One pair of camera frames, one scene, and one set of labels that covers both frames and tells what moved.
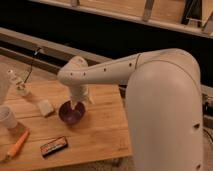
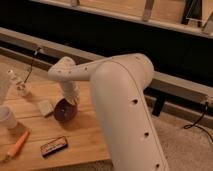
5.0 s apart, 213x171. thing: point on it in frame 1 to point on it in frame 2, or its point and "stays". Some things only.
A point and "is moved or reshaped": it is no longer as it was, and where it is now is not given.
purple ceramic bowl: x=69 y=115 is moved or reshaped
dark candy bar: x=54 y=146 stays
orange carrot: x=12 y=151 stays
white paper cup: x=7 y=117 stays
